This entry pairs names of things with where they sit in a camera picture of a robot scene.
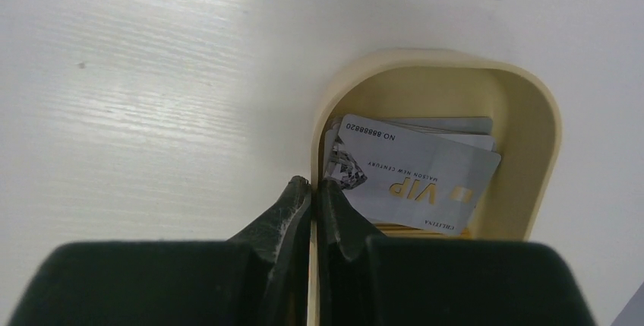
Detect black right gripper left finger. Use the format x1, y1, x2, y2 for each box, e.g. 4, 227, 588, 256
228, 176, 312, 325

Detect beige oval plastic tray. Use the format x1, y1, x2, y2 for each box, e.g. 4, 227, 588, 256
311, 49, 589, 325

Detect grey VIP card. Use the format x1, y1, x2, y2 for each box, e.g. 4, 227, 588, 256
325, 114, 501, 236

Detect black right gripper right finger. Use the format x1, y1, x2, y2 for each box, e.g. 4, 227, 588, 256
315, 179, 383, 325

